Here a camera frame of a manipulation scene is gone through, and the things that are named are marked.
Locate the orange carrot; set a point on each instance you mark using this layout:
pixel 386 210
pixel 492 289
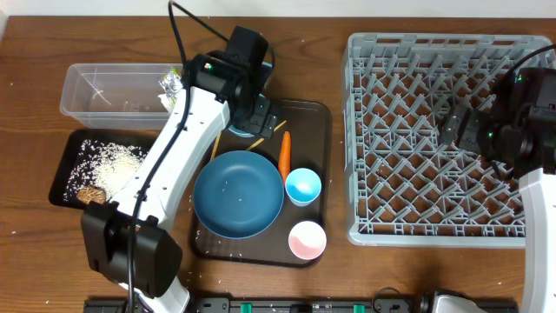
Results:
pixel 284 164

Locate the black mounting rail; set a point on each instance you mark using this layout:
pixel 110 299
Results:
pixel 224 305

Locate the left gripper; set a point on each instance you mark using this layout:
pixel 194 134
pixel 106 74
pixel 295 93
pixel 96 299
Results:
pixel 261 122

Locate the dark blue plate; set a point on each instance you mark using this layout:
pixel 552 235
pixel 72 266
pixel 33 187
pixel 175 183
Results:
pixel 238 195

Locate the small pink cup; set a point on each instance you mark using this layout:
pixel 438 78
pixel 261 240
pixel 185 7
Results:
pixel 307 240

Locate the white napkin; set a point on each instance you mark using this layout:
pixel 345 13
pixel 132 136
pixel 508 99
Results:
pixel 167 104

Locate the light blue bowl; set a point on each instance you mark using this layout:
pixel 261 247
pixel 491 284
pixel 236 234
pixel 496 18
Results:
pixel 241 133

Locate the wooden chopstick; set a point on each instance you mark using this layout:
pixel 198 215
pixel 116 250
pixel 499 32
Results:
pixel 215 146
pixel 261 140

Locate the brown walnut-like food piece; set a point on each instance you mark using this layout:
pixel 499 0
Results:
pixel 89 194

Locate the clear plastic bin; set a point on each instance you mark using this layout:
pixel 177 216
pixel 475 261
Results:
pixel 120 96

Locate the yellow snack wrapper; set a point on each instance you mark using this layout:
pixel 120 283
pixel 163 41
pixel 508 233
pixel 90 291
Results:
pixel 171 84

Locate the grey dishwasher rack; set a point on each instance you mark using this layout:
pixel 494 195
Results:
pixel 403 187

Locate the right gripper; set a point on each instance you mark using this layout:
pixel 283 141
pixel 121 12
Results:
pixel 468 139

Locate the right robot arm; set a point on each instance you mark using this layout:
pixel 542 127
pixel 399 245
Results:
pixel 536 180

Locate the black tray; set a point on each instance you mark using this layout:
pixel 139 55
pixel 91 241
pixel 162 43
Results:
pixel 125 137

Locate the small blue cup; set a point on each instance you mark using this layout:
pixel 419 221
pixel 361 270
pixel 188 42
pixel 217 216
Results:
pixel 303 186

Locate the brown serving tray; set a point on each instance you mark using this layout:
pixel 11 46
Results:
pixel 309 125

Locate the pile of white rice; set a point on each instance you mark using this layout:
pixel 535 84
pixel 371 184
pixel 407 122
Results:
pixel 107 166

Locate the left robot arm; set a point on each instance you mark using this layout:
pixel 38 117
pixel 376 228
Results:
pixel 128 238

